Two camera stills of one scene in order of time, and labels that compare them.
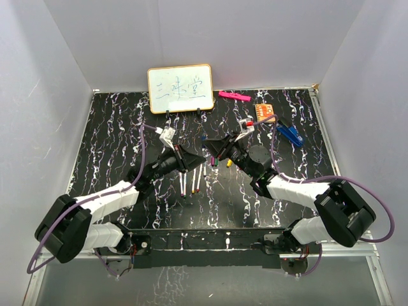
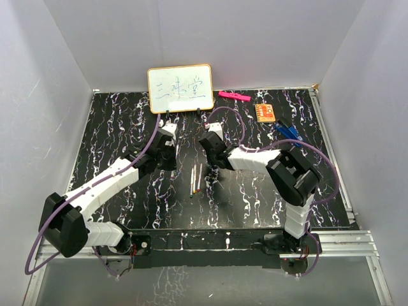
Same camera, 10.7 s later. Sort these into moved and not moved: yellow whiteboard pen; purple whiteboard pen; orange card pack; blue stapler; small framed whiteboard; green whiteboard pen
Moved: purple whiteboard pen; green whiteboard pen
Not moved: orange card pack; yellow whiteboard pen; blue stapler; small framed whiteboard
